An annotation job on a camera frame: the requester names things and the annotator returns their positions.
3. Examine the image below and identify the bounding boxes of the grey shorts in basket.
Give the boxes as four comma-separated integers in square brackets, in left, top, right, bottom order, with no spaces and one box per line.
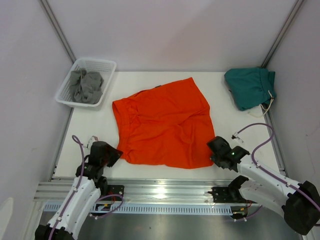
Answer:
[69,68,104,105]

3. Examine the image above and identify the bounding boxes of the aluminium corner post right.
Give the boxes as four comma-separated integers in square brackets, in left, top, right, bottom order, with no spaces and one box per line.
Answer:
[260,0,307,68]

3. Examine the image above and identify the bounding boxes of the aluminium corner post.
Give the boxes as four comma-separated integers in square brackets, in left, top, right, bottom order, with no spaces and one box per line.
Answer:
[260,0,307,68]
[38,0,77,63]

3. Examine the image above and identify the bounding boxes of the white plastic basket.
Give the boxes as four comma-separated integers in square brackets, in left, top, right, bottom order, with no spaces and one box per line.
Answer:
[55,57,117,109]

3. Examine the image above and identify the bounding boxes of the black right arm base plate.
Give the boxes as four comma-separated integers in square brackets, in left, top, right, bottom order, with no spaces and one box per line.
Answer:
[205,186,256,204]

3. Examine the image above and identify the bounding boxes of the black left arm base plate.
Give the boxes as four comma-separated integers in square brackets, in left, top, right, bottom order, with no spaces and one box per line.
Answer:
[101,185,125,202]

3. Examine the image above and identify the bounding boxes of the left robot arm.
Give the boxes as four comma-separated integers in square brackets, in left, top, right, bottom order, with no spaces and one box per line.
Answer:
[34,135,124,240]

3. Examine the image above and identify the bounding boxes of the white slotted cable duct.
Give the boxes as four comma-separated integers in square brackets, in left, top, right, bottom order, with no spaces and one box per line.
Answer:
[43,202,233,216]

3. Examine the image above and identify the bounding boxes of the folded green shorts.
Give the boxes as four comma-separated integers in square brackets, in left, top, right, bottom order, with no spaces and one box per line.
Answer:
[224,67,276,118]

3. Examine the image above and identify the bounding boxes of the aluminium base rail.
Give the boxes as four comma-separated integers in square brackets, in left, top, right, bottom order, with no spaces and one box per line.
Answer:
[33,177,231,205]

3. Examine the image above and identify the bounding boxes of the aluminium corner post left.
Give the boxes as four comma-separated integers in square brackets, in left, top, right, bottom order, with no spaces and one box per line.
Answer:
[38,0,77,63]

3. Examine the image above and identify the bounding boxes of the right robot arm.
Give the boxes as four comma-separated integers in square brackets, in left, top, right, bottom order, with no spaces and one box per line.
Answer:
[207,136,320,236]

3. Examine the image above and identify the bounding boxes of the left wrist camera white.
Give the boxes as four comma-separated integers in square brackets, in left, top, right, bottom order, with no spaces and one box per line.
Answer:
[87,135,99,149]

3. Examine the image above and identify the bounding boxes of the orange shorts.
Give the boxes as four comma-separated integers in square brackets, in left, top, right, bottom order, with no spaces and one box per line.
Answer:
[112,77,215,170]

